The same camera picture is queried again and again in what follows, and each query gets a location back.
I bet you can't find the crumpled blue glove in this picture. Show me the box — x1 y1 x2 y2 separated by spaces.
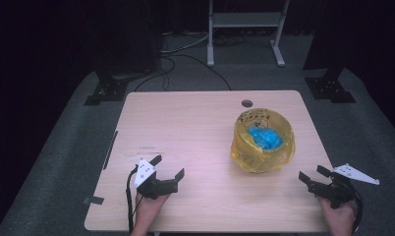
248 126 284 151

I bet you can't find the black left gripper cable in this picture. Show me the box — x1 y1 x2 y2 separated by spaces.
126 164 141 234

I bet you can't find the person's right hand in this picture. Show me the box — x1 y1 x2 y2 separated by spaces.
317 196 357 236

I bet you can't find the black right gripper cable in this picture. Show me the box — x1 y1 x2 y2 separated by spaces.
341 175 365 234

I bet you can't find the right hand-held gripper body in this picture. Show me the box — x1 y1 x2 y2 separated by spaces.
308 162 380 210

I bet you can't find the white metal stand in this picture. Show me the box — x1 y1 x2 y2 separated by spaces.
206 0 291 68

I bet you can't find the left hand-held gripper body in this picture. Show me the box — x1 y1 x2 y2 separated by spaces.
133 157 180 201

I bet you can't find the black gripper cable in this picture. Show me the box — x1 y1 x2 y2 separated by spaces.
341 175 365 234
126 164 141 234

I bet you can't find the black tab on table edge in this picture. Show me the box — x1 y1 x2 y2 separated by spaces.
83 196 105 206

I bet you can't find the black floor cable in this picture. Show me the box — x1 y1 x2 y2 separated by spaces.
134 53 233 92

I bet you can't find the person's left hand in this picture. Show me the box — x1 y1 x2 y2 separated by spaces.
130 192 170 236

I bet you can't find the black stand base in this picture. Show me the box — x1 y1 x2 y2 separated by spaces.
304 67 357 104
84 70 130 106

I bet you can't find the grey floor cable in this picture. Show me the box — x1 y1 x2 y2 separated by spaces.
160 31 210 55

